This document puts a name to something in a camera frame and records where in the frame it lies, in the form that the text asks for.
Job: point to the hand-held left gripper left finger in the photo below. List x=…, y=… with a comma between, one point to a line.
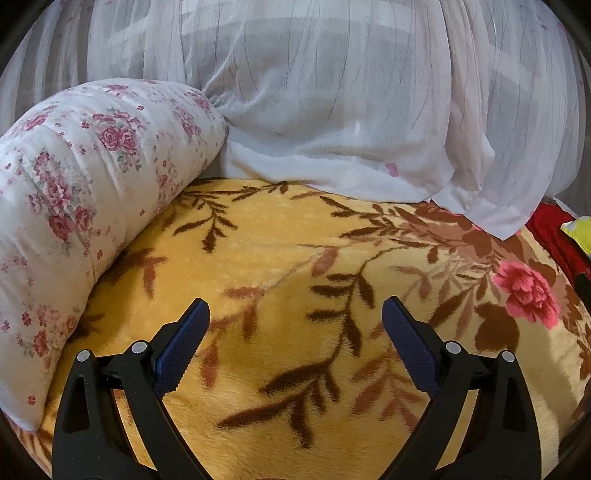
x=182, y=350

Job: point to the floral white pillow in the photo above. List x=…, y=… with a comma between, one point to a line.
x=69, y=207

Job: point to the yellow leaf-patterned blanket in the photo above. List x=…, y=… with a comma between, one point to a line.
x=286, y=258

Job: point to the red cloth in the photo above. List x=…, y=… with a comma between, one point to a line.
x=558, y=244

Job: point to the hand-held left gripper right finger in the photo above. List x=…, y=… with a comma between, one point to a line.
x=411, y=346

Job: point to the yellow packet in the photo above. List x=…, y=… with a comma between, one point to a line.
x=579, y=235

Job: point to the white sheer curtain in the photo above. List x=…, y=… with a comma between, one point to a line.
x=323, y=92

